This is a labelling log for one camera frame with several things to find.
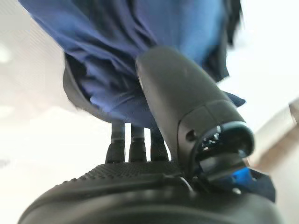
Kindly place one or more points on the blue garment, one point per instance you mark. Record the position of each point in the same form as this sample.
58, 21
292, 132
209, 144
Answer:
105, 46

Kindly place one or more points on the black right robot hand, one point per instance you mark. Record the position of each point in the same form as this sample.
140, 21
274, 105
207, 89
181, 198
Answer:
187, 105

